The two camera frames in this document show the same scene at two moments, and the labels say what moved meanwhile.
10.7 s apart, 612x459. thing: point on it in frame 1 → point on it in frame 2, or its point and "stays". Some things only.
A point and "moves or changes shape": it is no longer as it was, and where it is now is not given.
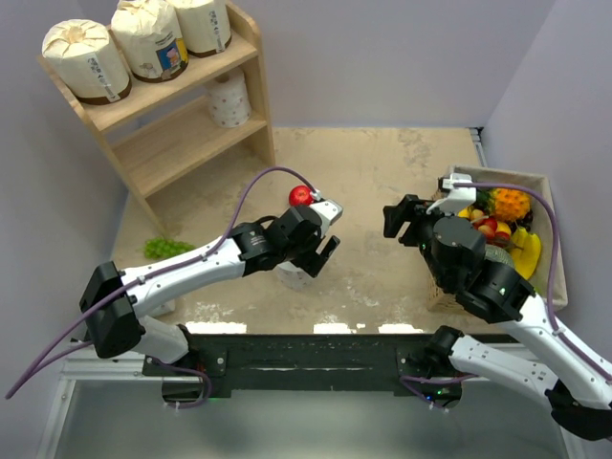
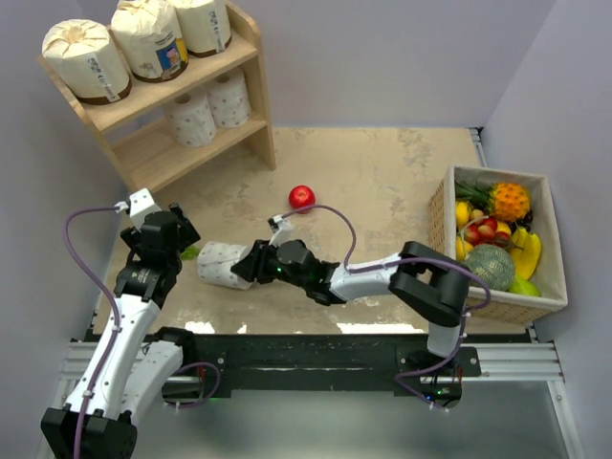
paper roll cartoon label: [150, 35] stays
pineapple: [506, 204] stays
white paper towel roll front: [229, 99] stays
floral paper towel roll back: [292, 276] moves or changes shape
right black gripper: [408, 208] → [253, 267]
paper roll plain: [206, 25] stays
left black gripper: [321, 256] → [186, 232]
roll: [85, 60] stays
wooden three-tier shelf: [162, 131] stays
